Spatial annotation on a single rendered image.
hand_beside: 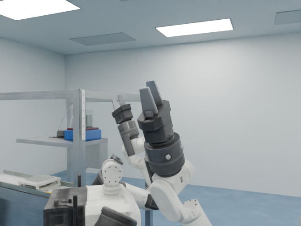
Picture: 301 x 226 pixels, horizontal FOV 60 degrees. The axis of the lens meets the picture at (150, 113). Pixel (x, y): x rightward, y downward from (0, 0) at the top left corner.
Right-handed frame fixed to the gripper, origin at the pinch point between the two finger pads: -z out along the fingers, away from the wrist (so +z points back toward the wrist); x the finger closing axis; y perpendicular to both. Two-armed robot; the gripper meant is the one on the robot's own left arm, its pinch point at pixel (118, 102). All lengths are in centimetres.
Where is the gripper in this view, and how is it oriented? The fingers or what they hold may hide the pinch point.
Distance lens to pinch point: 128.0
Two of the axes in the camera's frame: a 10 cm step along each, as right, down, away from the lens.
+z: 3.5, 9.2, -1.8
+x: 6.1, -3.7, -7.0
